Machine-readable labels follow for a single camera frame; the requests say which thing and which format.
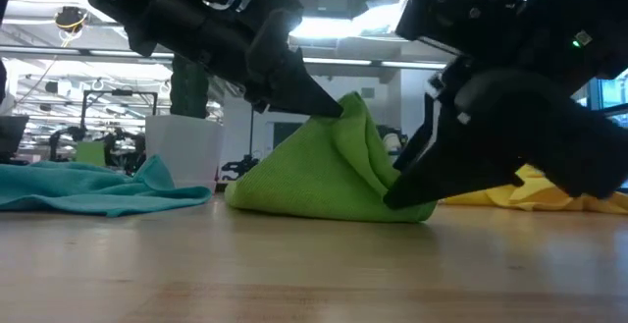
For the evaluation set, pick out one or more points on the dark monitor screen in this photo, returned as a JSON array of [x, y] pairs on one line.
[[12, 139]]

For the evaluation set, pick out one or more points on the black background robot arms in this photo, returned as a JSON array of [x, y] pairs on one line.
[[115, 141]]

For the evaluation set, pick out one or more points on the small black background robot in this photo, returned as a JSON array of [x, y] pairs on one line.
[[240, 168]]

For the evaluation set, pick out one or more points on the green cactus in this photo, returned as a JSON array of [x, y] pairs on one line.
[[189, 90]]

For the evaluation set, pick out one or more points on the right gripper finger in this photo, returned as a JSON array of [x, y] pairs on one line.
[[456, 166], [419, 141]]

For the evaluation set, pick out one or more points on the green microfiber towel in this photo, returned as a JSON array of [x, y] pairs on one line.
[[319, 176]]

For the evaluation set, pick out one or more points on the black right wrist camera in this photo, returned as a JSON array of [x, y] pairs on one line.
[[441, 14]]

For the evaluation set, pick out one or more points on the large glass window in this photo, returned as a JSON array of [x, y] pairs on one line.
[[613, 94]]

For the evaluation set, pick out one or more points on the black background stand frame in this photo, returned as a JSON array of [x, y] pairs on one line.
[[120, 92]]

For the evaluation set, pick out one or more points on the long linear ceiling light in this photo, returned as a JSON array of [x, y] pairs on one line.
[[343, 61]]

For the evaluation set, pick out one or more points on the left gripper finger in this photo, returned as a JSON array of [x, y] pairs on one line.
[[284, 77]]

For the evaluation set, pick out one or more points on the white hexagonal plant pot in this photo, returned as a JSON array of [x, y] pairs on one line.
[[184, 151]]

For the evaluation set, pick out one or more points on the yellow microfiber towel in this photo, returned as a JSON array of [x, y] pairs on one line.
[[515, 201]]

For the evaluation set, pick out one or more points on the grey ceiling duct box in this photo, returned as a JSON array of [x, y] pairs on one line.
[[338, 1]]

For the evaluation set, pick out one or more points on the teal microfiber towel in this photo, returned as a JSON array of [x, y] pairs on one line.
[[73, 190]]

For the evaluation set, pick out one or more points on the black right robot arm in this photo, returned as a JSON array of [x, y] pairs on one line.
[[608, 18]]

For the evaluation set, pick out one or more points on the green rectangular object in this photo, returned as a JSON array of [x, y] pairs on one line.
[[90, 153]]

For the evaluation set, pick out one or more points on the black dome ceiling fixture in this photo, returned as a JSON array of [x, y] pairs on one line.
[[70, 18]]

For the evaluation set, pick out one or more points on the square wall vent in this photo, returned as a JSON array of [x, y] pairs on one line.
[[368, 92]]

